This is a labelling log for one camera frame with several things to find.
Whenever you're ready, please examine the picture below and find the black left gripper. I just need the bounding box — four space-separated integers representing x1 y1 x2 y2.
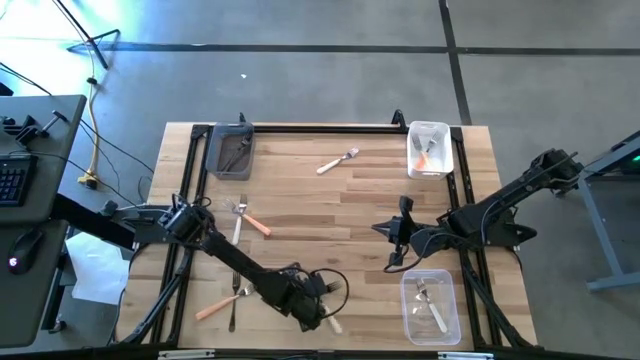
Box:
269 272 330 332

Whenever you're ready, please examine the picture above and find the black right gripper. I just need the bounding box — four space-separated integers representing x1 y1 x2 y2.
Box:
372 196 436 267

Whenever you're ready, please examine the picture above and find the white-handled metal fork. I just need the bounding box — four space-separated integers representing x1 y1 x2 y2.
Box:
415 278 449 334
322 303 344 335
231 194 249 247
316 147 360 176

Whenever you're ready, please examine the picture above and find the white plastic bin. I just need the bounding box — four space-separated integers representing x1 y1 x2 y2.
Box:
406 120 455 181

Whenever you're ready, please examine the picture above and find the clear plastic container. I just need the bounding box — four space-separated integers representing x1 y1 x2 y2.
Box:
399 268 462 347

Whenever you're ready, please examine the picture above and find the grey plastic bin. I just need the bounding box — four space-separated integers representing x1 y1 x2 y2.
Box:
205 123 256 182

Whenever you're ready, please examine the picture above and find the white paper sheet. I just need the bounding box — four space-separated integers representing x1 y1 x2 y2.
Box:
65 231 133 307

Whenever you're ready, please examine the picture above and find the black angled support bar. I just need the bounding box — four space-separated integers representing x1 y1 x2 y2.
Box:
49 193 139 251

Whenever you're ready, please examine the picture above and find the black computer mouse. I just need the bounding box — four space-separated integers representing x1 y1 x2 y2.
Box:
6 228 45 276

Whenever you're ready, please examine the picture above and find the grey desk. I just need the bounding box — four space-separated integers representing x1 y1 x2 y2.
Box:
0 94 88 350

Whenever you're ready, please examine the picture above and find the black computer keyboard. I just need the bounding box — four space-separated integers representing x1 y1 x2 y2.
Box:
0 153 39 208

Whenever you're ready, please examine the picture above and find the black desk clamp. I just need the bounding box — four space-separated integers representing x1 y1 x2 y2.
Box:
0 109 70 147

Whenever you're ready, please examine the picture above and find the black tripod stand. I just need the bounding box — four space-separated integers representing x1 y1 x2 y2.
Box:
49 0 122 71

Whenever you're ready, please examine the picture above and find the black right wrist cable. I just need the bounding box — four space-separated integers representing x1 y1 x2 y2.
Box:
383 234 441 274

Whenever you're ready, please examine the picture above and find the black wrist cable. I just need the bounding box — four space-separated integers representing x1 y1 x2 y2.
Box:
383 234 441 274
299 268 350 319

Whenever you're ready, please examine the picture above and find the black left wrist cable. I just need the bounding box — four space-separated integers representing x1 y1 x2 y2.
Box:
299 268 350 319

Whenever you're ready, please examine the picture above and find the black metal table frame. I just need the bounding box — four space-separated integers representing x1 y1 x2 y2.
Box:
117 108 539 351

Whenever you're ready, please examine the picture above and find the silver metal bracket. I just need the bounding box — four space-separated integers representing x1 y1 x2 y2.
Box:
437 351 495 360
157 349 217 360

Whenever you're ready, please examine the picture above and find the grey metal cart frame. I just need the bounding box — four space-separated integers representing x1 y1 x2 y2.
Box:
571 128 640 294

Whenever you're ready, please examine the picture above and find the black floor cable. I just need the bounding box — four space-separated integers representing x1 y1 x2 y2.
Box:
0 59 156 206

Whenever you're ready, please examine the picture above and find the yellow extension cable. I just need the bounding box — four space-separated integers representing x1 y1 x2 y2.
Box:
76 42 101 191

